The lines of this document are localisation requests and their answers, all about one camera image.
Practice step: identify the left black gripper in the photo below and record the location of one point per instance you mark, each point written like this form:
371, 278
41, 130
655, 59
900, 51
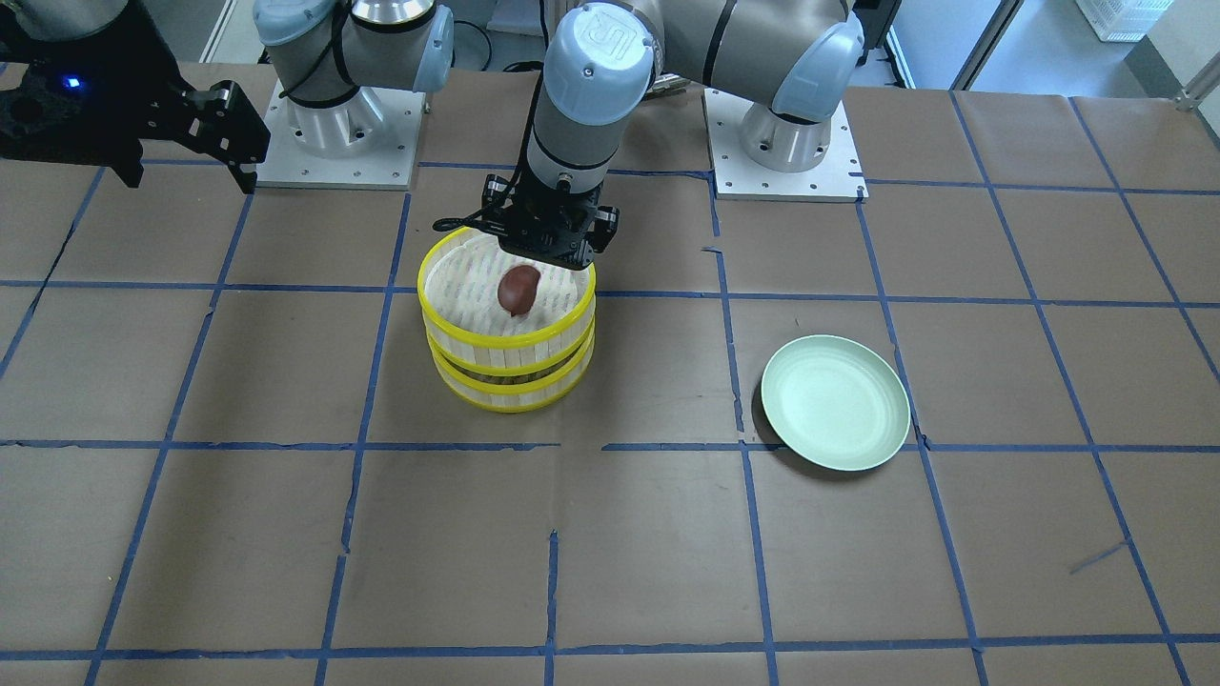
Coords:
604, 225

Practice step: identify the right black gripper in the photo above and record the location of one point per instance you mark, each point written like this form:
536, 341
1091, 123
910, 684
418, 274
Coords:
131, 63

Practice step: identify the brown bun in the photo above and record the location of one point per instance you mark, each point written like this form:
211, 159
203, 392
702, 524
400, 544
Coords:
517, 289

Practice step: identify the yellow steamer layer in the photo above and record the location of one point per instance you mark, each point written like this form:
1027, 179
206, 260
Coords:
458, 288
520, 393

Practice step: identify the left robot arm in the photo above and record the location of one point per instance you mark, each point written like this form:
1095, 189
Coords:
790, 60

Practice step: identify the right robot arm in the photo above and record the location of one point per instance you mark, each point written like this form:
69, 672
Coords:
325, 51

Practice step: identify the light green plate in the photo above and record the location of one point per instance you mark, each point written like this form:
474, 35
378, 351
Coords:
835, 403

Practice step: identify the white plastic crate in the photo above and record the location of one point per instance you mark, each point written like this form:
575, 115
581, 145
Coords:
1122, 21

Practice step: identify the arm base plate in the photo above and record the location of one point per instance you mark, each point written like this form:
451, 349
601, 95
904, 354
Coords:
829, 171
369, 142

